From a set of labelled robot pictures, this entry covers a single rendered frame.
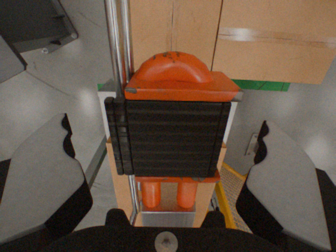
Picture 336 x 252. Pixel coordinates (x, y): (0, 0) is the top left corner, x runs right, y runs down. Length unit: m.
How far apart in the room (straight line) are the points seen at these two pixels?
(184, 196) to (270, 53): 0.86
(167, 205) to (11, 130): 2.18
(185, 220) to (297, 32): 0.94
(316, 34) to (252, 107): 0.84
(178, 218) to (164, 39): 0.74
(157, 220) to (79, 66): 1.46
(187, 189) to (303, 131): 2.03
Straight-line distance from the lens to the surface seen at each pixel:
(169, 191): 0.22
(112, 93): 0.87
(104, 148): 1.41
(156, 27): 0.84
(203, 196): 0.77
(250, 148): 1.98
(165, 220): 0.22
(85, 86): 1.62
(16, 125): 2.22
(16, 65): 0.86
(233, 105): 0.93
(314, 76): 1.15
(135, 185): 0.17
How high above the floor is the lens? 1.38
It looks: 58 degrees down
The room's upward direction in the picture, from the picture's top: 180 degrees clockwise
